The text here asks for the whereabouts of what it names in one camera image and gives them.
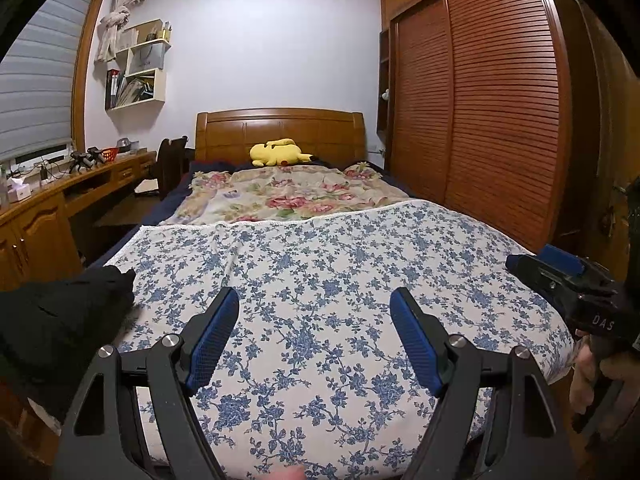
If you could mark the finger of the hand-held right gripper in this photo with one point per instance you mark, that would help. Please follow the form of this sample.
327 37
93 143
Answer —
565 260
535 275

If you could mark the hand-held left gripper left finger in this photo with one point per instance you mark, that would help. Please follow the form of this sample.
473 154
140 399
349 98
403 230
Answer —
215 340

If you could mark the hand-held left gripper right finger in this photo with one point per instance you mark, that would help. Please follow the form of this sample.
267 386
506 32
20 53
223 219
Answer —
415 340

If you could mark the black buttoned coat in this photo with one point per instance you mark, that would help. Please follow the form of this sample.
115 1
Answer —
85 295

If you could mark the person's right hand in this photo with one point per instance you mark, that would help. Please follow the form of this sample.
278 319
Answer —
585 380

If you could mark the blue floral bed sheet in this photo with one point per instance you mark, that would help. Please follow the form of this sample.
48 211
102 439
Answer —
325 240

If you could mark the wooden door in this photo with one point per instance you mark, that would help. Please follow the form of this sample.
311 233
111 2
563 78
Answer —
605 110

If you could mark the pink floral blanket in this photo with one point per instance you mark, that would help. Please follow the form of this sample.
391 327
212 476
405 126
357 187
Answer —
280 195

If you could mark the wooden louvred wardrobe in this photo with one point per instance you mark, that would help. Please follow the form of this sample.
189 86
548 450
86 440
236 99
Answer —
490 110

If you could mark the dark wooden chair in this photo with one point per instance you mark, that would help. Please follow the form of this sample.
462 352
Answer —
170 165

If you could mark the yellow plush toy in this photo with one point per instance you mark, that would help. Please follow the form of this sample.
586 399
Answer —
277 154

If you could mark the wooden desk with cabinets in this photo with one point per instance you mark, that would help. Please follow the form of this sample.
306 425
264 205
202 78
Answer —
40 230

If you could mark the wooden bed headboard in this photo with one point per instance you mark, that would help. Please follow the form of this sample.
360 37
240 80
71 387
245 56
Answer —
225 130

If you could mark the red basket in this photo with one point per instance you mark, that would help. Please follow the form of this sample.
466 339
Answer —
111 155

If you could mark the grey metal pot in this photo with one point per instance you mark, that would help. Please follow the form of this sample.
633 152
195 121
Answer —
126 145

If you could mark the black device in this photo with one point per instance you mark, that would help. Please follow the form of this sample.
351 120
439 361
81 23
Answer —
87 159

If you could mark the pink tissue box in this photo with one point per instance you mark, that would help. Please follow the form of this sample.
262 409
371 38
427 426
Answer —
18 193

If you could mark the stack of books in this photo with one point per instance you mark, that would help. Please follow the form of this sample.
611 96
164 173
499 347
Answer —
136 91

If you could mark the black binder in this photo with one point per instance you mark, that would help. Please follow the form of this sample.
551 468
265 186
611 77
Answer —
112 89

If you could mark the white paper bag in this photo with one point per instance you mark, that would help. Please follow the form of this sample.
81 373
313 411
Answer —
147 57

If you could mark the grey window blind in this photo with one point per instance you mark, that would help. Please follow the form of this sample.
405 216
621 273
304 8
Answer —
35 85

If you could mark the tied beige curtain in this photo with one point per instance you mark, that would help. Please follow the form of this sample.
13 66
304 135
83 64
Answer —
117 25

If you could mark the white wall shelf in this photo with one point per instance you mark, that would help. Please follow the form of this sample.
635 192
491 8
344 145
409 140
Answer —
161 85

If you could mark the wooden window frame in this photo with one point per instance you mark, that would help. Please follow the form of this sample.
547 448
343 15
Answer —
85 60

